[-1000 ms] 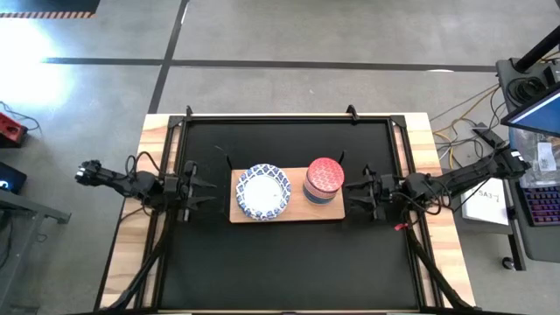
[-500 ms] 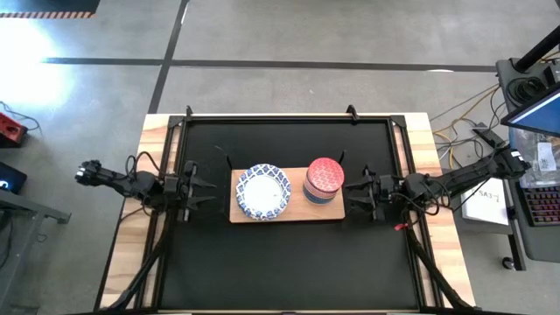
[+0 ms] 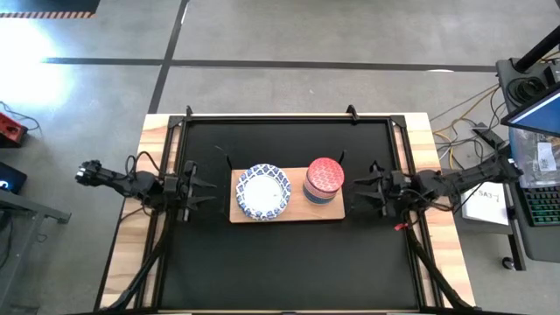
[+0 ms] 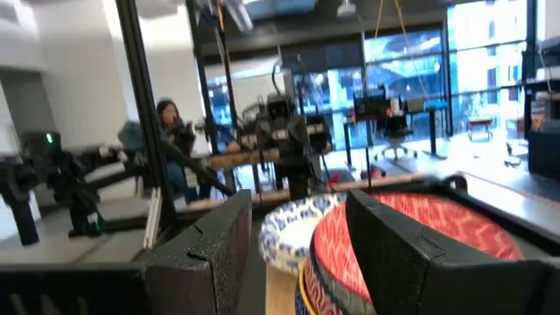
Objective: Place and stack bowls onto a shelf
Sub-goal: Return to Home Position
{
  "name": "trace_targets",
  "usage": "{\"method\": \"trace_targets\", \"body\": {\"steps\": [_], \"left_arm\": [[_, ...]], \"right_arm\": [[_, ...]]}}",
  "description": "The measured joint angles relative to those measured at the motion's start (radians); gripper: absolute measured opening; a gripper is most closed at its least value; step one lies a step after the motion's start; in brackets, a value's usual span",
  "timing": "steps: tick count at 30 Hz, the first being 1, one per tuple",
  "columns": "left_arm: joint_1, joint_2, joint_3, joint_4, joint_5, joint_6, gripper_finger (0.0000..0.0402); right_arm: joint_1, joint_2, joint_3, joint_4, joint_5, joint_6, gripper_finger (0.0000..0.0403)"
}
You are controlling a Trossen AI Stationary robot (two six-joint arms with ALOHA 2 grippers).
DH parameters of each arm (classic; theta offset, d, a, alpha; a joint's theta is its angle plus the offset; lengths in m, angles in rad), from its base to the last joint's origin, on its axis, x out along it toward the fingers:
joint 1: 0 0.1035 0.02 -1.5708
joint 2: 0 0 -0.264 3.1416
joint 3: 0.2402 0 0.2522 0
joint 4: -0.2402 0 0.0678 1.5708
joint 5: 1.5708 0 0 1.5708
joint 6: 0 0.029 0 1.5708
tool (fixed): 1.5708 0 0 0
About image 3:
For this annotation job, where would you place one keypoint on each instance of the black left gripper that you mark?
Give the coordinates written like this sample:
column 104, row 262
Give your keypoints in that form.
column 177, row 190

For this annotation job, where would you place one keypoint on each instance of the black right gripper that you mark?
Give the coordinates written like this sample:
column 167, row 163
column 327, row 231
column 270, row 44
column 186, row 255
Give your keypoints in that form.
column 398, row 188

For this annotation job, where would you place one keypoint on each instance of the red wave-patterned bowl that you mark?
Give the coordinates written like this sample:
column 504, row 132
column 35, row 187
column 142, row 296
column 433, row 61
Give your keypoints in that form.
column 326, row 174

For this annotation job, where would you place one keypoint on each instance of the blue-patterned white paper bowl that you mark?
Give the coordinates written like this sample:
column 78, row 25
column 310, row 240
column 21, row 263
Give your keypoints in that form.
column 262, row 192

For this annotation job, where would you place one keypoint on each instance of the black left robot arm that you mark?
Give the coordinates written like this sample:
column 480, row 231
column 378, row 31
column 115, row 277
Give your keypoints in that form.
column 118, row 183

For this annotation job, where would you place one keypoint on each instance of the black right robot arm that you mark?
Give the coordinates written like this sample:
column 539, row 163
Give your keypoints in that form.
column 464, row 179

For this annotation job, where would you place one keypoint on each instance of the wooden shelf board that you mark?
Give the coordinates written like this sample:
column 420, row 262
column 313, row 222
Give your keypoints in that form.
column 297, row 212

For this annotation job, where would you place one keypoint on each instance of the red tape piece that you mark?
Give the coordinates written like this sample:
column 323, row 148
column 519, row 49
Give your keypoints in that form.
column 400, row 226

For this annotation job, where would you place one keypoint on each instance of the black table mat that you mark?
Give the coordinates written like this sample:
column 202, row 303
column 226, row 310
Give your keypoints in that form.
column 289, row 271

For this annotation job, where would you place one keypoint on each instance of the white paper sign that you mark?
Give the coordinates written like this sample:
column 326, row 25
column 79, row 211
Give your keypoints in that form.
column 485, row 210

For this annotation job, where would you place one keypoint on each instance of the black power strip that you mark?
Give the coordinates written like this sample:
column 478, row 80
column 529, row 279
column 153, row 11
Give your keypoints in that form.
column 487, row 136

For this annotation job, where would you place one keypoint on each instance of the black caster wheel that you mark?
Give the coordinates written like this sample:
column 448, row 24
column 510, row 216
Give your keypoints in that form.
column 508, row 263

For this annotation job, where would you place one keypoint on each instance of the clear plastic bag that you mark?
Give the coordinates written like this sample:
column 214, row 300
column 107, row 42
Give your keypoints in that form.
column 534, row 157

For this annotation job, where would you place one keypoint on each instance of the backlit keyboard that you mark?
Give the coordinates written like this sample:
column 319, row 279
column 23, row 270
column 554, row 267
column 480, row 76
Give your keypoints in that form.
column 544, row 203

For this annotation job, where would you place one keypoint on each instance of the grey cart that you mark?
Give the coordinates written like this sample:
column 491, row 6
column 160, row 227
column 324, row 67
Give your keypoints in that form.
column 26, row 207

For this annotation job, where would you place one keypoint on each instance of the grey equipment tray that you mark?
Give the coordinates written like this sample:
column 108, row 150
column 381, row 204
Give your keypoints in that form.
column 503, row 70

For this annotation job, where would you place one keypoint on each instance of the grey workstation desk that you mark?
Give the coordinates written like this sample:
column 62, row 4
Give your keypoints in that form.
column 542, row 245

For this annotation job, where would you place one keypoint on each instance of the computer monitor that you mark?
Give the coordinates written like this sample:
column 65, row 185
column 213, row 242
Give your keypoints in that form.
column 538, row 116

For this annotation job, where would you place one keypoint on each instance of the black device with blue light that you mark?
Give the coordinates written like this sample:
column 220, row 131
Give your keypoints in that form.
column 13, row 175

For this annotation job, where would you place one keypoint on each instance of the red box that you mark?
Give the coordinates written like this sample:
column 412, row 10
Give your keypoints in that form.
column 11, row 131

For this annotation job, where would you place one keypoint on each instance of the black stand pole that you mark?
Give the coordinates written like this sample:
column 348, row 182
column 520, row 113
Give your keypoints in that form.
column 540, row 50

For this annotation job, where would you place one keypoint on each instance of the hazard-striped black floor mat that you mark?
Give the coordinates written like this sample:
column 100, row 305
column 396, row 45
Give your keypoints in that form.
column 44, row 5

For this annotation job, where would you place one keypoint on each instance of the black frame clamp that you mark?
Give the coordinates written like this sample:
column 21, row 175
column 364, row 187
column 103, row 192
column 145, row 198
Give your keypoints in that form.
column 351, row 112
column 189, row 111

